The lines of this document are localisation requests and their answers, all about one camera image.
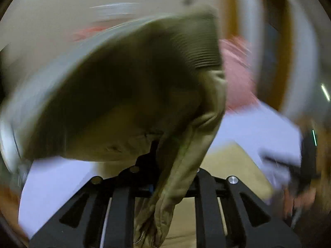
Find lavender bed sheet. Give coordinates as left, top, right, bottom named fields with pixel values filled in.
left=19, top=101, right=304, bottom=239

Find tan cloth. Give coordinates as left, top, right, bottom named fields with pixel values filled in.
left=165, top=145, right=275, bottom=248

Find olive green pants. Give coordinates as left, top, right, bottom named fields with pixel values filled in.
left=2, top=5, right=228, bottom=248

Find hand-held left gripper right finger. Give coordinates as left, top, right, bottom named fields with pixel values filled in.
left=186, top=169, right=302, bottom=248

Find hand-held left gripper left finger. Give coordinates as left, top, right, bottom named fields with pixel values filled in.
left=30, top=140, right=161, bottom=248

